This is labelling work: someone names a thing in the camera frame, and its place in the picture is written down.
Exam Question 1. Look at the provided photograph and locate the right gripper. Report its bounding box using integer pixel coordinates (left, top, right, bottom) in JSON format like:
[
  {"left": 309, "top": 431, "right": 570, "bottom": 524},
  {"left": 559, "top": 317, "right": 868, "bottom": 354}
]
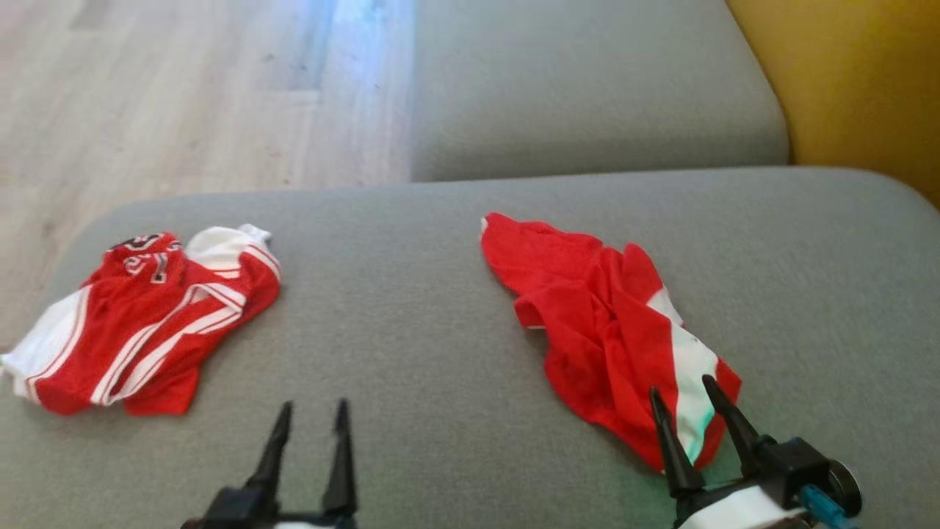
[{"left": 649, "top": 375, "right": 835, "bottom": 529}]

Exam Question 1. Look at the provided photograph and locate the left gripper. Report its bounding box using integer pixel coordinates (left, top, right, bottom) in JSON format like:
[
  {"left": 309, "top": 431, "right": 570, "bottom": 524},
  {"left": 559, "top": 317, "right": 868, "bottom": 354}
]
[{"left": 181, "top": 399, "right": 358, "bottom": 529}]

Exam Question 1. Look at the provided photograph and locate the red garment with white trim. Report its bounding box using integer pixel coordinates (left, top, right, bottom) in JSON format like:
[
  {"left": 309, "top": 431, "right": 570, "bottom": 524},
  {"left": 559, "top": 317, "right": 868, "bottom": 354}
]
[{"left": 480, "top": 212, "right": 742, "bottom": 473}]

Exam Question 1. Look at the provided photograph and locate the large grey sofa seat cushion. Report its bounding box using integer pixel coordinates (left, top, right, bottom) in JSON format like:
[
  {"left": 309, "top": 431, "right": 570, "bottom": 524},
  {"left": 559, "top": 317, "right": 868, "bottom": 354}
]
[{"left": 0, "top": 166, "right": 940, "bottom": 529}]

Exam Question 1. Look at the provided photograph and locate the red white striped jersey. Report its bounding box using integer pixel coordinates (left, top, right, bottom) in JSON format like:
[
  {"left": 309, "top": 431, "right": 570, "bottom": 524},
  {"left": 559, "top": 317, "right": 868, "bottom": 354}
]
[{"left": 0, "top": 224, "right": 283, "bottom": 417}]

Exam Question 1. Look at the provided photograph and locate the grey sofa cushion with seam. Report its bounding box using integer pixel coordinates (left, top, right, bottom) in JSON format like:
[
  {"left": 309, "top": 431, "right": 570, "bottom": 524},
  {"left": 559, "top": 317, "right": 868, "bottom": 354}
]
[{"left": 410, "top": 0, "right": 791, "bottom": 183}]

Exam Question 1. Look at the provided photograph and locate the yellow sofa backrest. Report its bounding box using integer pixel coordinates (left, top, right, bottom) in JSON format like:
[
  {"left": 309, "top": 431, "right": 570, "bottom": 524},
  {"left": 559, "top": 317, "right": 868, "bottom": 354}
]
[{"left": 726, "top": 0, "right": 940, "bottom": 208}]

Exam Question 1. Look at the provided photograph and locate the blue cable connector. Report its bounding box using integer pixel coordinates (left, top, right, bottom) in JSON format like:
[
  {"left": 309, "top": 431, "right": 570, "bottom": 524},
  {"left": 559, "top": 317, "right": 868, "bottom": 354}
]
[{"left": 799, "top": 485, "right": 857, "bottom": 529}]

